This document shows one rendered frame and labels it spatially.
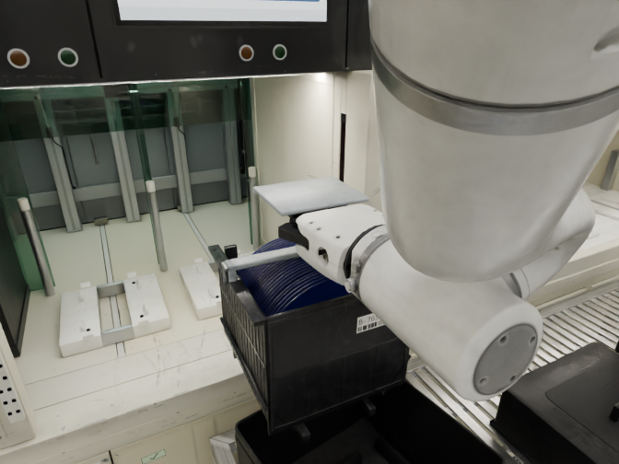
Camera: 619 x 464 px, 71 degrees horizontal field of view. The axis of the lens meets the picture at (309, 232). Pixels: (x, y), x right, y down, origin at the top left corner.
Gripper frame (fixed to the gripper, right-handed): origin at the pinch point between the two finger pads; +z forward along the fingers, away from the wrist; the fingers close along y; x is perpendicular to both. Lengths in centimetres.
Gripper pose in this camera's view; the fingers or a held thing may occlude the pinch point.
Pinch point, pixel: (310, 208)
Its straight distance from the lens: 56.3
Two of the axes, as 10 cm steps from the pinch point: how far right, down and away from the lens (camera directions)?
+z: -4.4, -3.8, 8.1
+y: 9.0, -1.8, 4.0
